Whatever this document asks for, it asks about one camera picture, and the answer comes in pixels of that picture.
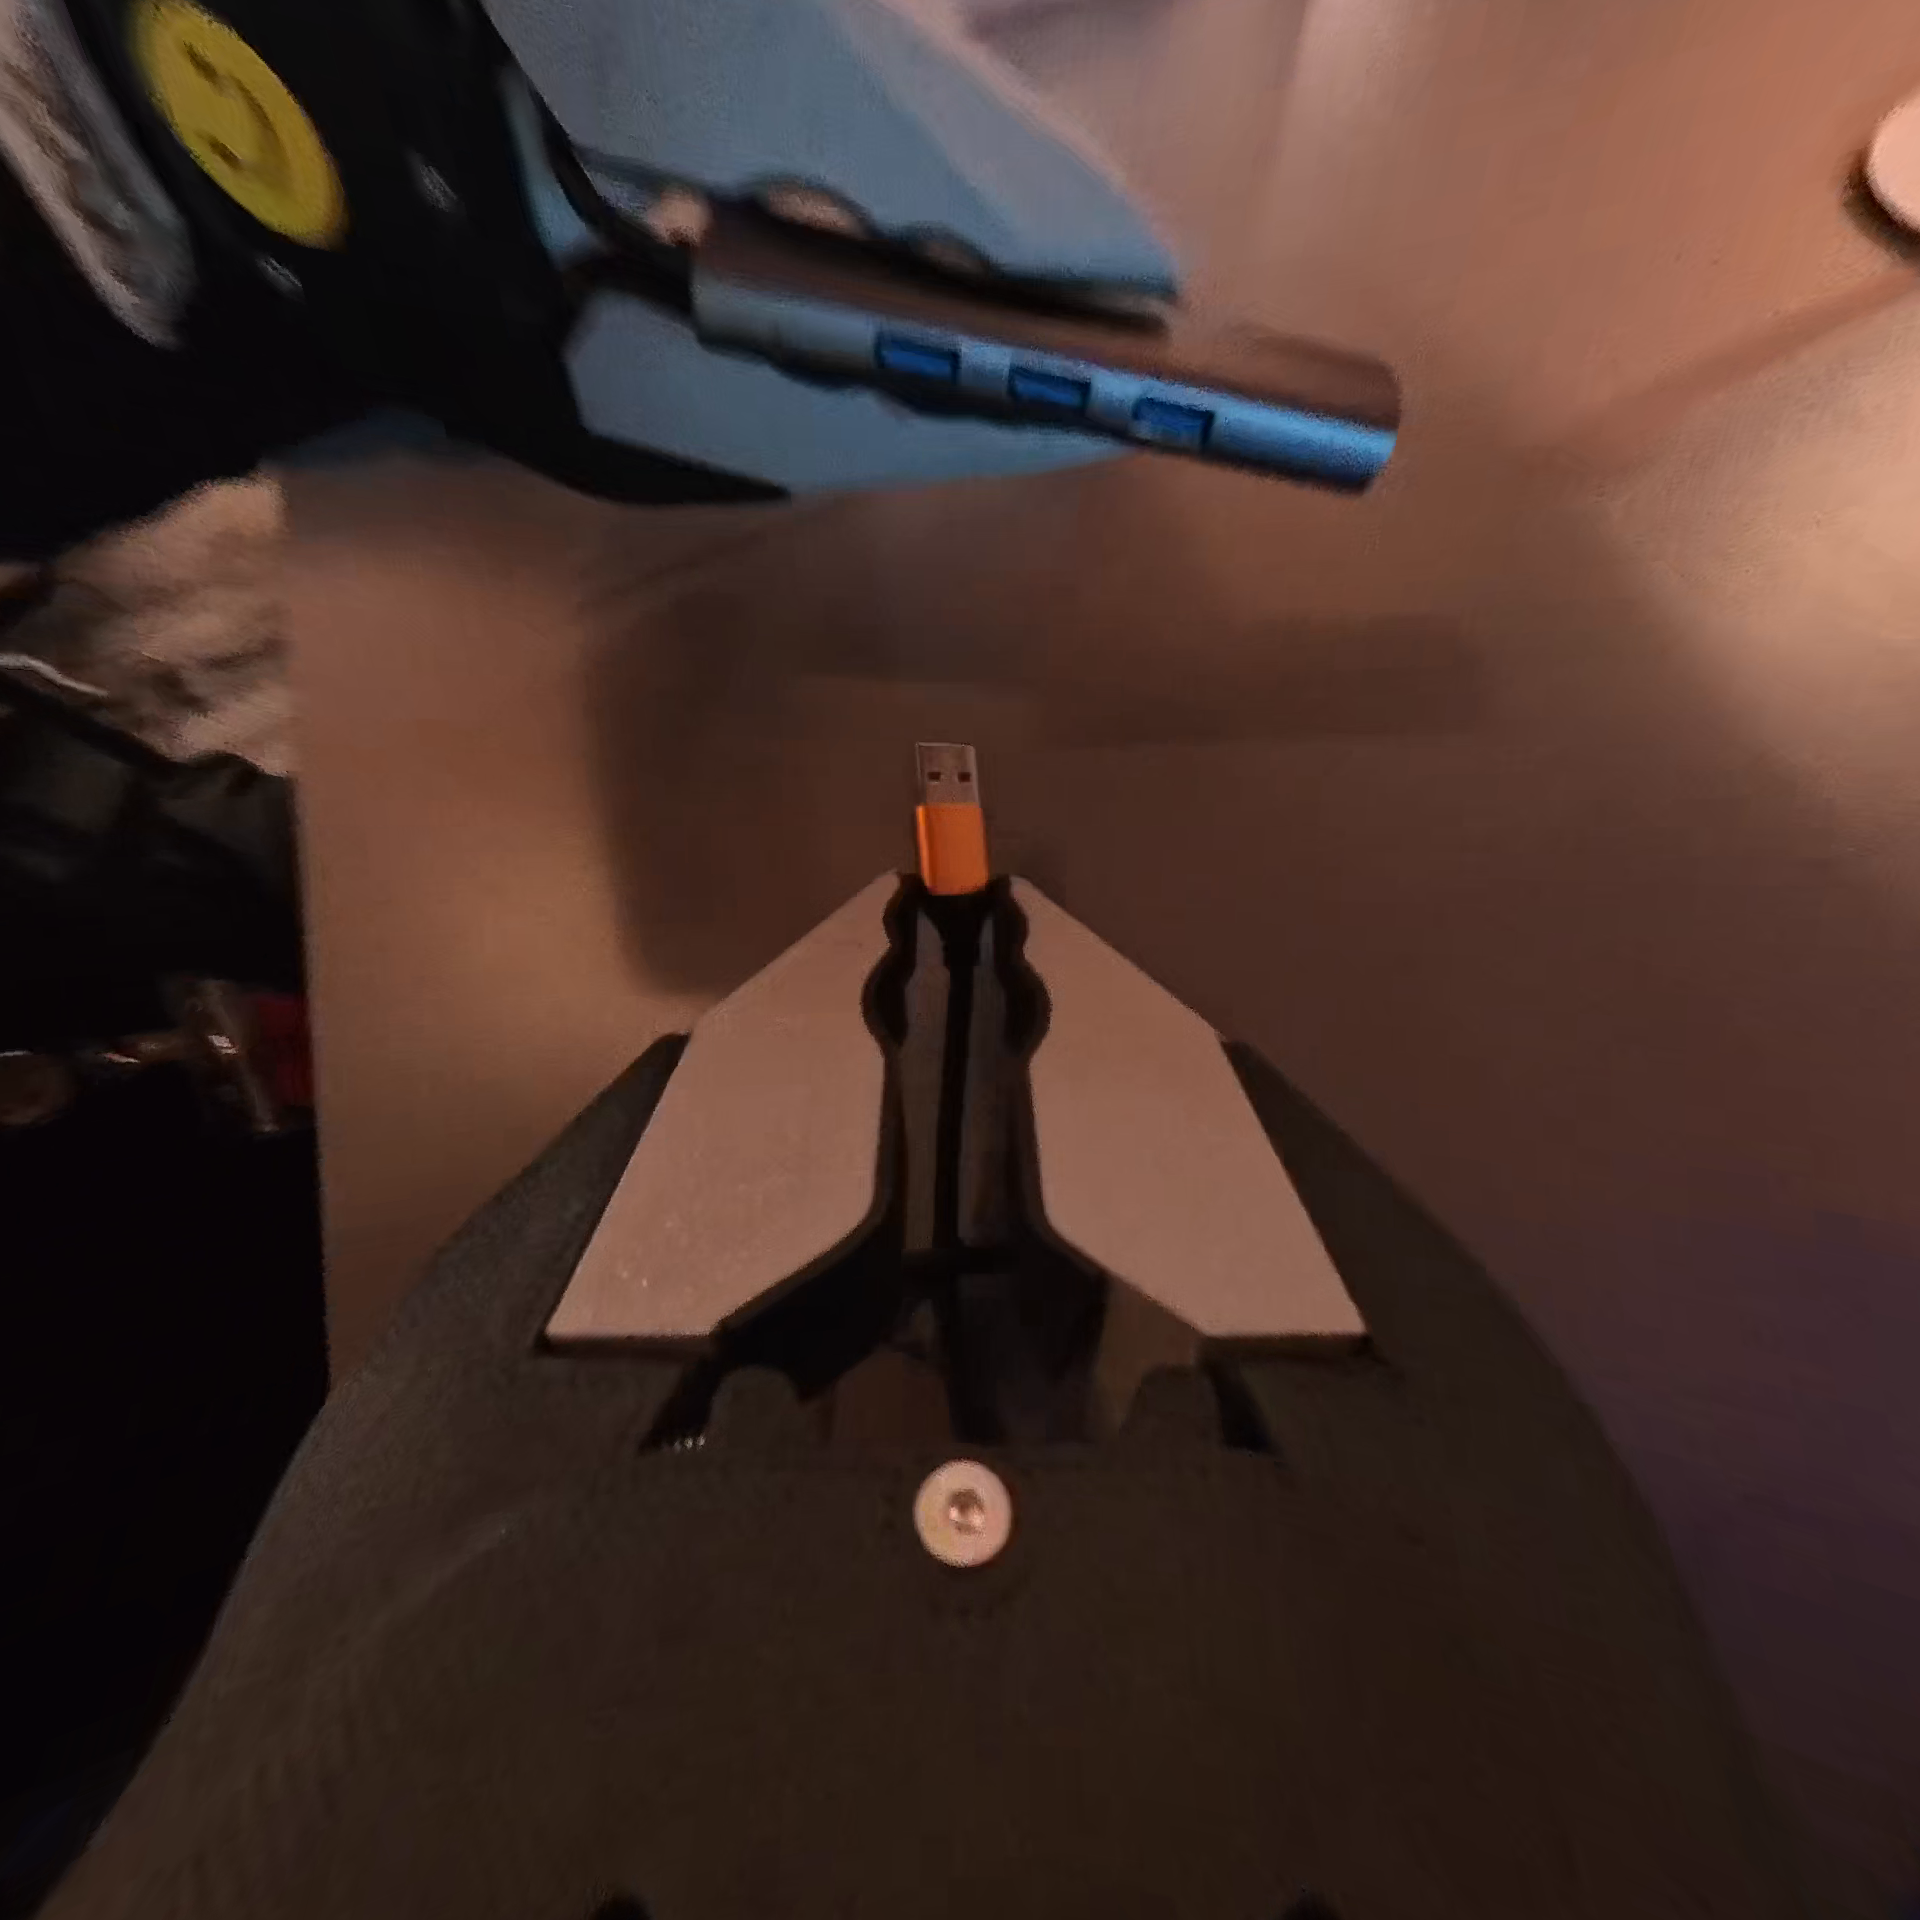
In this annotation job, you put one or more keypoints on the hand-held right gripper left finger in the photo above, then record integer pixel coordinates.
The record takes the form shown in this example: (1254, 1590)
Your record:
(735, 1184)

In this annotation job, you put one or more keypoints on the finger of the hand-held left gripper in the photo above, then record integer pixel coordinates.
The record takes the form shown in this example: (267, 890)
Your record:
(721, 406)
(870, 119)

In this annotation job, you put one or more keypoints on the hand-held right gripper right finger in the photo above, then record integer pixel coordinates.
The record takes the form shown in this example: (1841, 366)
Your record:
(1185, 1184)

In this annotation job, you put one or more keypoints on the dark grey usb hub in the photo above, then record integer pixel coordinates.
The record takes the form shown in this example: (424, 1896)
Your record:
(1276, 406)

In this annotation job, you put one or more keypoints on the white clipboard stand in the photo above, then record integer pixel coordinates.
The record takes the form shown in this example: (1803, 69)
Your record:
(1898, 166)

